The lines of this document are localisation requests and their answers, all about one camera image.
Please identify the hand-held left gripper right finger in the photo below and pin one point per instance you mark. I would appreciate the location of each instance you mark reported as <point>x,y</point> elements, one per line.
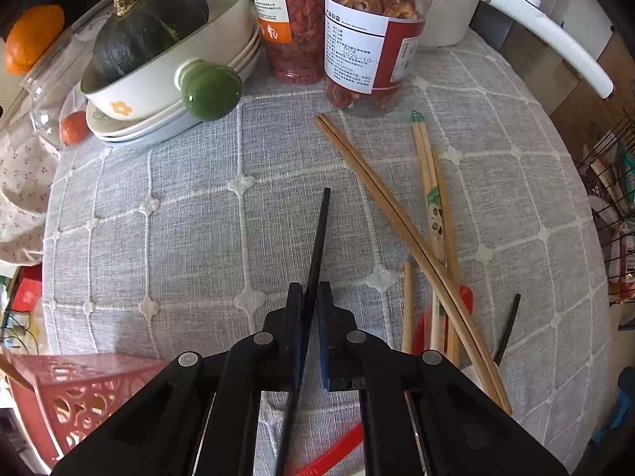
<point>325,347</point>

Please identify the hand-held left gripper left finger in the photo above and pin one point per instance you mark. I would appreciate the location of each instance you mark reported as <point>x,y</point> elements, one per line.
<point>296,337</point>

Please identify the black chopstick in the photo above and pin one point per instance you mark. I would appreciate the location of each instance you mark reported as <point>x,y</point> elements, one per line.
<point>320,238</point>
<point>508,325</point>

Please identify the green printed bamboo chopstick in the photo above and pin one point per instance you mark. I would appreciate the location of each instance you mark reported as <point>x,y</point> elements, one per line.
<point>421,158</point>
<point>428,168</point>

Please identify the pink perforated utensil holder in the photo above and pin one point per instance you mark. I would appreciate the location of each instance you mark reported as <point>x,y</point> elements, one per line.
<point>74,386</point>

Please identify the red chopstick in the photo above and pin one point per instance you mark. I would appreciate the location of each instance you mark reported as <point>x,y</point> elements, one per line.
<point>465,302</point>
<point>420,332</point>

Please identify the red plastic spoon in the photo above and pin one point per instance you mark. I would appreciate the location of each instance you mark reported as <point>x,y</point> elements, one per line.
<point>337,448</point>

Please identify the grey checked tablecloth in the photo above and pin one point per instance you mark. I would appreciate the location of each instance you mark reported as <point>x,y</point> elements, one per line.
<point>198,238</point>

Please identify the red box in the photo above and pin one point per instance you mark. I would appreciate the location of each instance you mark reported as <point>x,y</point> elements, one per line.
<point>27,297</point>

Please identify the white plate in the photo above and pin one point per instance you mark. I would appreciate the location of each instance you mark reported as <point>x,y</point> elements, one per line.
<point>114,121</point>

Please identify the dried fruit jar red label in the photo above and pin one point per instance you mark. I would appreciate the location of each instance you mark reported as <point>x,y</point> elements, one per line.
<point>357,44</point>

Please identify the small orange fruit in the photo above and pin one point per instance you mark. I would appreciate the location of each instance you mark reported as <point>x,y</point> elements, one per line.
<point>74,128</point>

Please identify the floral cloth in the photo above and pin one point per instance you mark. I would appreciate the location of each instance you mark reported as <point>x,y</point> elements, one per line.
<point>20,198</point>

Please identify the goji berry jar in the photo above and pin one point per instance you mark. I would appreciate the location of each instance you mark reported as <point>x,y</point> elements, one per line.
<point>297,25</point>

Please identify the clear glass jar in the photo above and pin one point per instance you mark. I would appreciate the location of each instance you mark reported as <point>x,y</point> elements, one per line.
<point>44,114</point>

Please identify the dark green kabocha squash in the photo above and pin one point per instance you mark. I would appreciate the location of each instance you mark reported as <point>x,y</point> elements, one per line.
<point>144,29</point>

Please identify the brown cardboard box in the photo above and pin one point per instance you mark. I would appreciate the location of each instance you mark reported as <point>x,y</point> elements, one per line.
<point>580,109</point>

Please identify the white electric pot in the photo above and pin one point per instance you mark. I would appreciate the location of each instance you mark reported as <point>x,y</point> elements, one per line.
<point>545,29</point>

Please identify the orange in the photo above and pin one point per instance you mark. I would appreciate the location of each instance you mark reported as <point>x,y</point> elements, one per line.
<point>32,42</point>

